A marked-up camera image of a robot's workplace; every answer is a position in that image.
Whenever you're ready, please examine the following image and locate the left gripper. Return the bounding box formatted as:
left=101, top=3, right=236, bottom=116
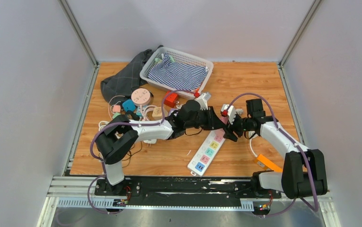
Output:
left=185, top=106, right=225, bottom=131

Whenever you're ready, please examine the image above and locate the round pink power socket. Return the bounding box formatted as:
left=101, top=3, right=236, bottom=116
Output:
left=131, top=88, right=152, bottom=106

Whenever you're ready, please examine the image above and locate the white plastic basket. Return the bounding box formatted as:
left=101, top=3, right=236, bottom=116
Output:
left=140, top=46, right=214, bottom=99

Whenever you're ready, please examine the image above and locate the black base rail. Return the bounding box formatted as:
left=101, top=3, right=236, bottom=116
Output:
left=91, top=176, right=269, bottom=207

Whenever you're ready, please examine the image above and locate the light pink cube plug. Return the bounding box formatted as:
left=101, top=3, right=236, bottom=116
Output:
left=221, top=116, right=229, bottom=124

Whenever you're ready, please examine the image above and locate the dark grey checked cloth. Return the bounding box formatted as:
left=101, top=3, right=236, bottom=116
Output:
left=100, top=49, right=153, bottom=103

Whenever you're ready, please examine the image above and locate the red cube plug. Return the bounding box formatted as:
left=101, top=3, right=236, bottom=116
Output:
left=164, top=91, right=179, bottom=108

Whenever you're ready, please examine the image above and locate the pink coiled cable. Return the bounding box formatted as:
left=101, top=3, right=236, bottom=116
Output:
left=140, top=105, right=158, bottom=121

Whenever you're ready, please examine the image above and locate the small green plug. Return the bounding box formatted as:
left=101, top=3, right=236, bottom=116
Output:
left=112, top=113, right=121, bottom=119

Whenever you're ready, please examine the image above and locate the black thin cable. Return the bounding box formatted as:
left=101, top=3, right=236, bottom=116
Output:
left=119, top=142, right=144, bottom=168

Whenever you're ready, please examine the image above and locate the white cube plug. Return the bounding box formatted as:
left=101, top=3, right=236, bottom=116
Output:
left=143, top=139, right=157, bottom=146

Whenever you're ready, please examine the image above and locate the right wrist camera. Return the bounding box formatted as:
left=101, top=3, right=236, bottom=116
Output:
left=221, top=104, right=237, bottom=124

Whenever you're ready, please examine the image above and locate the blue striped cloth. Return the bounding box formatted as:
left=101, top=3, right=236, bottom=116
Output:
left=148, top=53, right=208, bottom=91

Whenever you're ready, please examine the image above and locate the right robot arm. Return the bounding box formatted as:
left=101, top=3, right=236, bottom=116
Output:
left=221, top=99, right=328, bottom=199

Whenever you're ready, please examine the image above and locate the small pink plug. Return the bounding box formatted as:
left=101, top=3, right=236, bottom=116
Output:
left=111, top=105, right=122, bottom=113

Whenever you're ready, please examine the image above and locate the white cable of orange strip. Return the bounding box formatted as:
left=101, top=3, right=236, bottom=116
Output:
left=249, top=131, right=260, bottom=158

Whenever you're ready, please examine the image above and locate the blue cube plug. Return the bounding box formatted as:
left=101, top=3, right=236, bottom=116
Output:
left=122, top=99, right=136, bottom=112

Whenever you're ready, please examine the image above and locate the white long power strip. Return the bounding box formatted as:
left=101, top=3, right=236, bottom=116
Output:
left=187, top=129, right=225, bottom=176

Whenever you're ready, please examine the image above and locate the orange power strip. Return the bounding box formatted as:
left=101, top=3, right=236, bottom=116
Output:
left=254, top=154, right=283, bottom=173

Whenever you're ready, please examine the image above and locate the dark green dragon cube plug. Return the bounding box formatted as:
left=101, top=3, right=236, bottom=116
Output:
left=125, top=111, right=140, bottom=121

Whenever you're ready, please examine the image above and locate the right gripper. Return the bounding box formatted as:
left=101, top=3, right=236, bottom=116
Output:
left=223, top=113, right=253, bottom=142

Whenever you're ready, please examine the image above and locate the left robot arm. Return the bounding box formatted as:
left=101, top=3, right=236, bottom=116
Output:
left=90, top=100, right=226, bottom=195

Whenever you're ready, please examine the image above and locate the beige cube plug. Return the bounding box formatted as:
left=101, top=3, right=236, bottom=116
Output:
left=151, top=107, right=168, bottom=120

